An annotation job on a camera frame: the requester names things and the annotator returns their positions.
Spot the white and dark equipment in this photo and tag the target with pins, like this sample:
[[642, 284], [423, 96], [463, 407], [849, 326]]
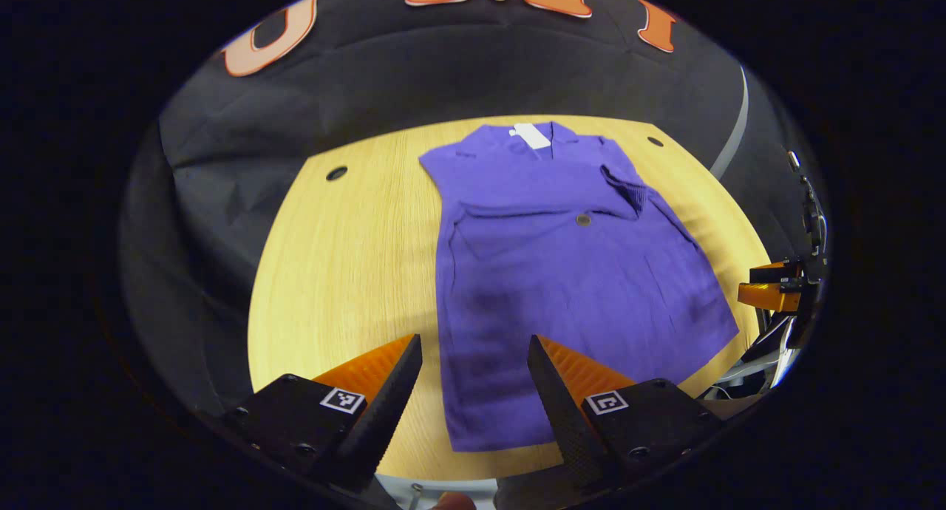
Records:
[[768, 340]]

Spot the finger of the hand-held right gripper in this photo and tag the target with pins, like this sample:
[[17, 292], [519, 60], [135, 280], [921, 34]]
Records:
[[765, 296], [768, 273]]

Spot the white backdrop stand pole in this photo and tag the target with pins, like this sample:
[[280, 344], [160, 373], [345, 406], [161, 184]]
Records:
[[735, 126]]

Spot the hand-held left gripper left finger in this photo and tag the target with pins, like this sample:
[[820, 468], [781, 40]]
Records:
[[384, 414]]

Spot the black backdrop cloth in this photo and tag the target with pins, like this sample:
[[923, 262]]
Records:
[[443, 74]]

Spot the purple shirt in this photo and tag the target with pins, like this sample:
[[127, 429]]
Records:
[[576, 296]]

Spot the black side cloth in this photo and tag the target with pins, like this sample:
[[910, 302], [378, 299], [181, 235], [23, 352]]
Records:
[[199, 288], [768, 170]]

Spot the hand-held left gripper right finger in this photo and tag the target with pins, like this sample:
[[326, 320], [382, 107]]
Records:
[[562, 414]]

